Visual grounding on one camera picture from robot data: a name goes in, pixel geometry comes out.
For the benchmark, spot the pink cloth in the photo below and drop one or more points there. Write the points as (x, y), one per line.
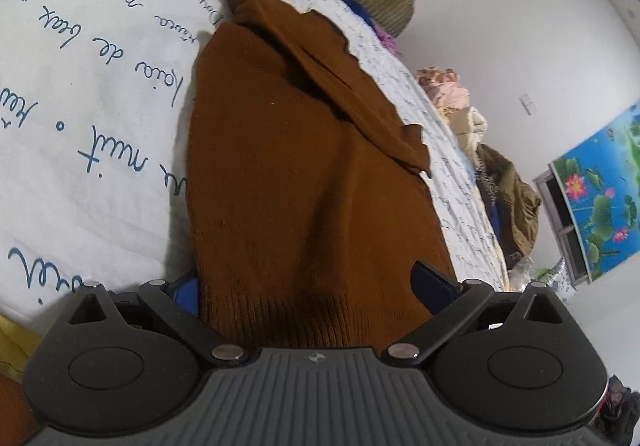
(446, 86)

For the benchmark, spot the cream cloth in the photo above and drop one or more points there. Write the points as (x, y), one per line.
(472, 125)

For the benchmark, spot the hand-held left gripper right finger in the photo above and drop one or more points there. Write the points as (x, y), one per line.
(431, 287)

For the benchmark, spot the grey framed window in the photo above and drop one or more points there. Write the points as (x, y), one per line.
(562, 231)

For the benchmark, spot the white blanket with blue script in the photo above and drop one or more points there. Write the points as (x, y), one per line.
(100, 100)

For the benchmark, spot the clear plastic bag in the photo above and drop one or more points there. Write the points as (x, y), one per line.
(552, 276)

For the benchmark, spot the black patterned cloth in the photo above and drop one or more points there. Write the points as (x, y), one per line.
(486, 181)

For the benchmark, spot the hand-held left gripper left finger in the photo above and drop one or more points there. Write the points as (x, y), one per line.
(186, 298)

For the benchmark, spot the brown knit sweater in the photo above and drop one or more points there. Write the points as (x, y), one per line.
(300, 186)

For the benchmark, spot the purple cloth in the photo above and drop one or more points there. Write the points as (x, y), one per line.
(389, 39)

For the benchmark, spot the olive brown jacket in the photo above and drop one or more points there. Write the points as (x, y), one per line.
(515, 206)

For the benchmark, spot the yellow cloth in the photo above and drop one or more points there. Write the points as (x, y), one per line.
(17, 341)

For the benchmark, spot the dark blue cloth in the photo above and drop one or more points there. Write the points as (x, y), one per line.
(357, 5)

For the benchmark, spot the floral lotus wall poster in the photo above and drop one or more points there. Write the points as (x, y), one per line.
(602, 191)

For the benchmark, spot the white wall switch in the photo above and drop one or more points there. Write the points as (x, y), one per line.
(526, 104)

